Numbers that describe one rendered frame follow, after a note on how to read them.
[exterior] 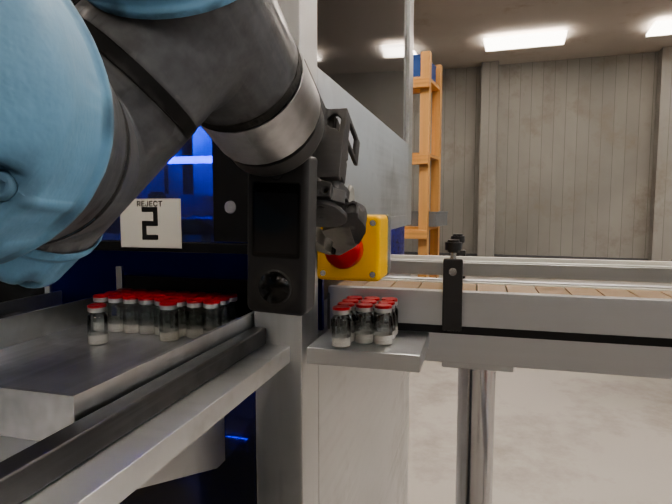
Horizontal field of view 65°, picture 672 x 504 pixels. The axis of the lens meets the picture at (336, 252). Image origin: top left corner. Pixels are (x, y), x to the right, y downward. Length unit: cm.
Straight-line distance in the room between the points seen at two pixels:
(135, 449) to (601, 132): 1067
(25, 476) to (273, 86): 25
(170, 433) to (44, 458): 9
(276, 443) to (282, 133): 44
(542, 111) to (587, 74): 96
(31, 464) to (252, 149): 22
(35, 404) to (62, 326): 35
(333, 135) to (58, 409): 28
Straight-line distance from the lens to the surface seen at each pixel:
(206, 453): 66
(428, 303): 69
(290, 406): 65
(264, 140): 32
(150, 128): 26
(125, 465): 38
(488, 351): 70
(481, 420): 77
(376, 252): 57
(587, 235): 1081
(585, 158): 1082
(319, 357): 62
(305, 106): 33
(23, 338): 73
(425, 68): 445
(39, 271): 27
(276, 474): 69
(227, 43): 26
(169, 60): 25
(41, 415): 43
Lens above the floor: 104
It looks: 5 degrees down
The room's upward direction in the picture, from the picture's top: straight up
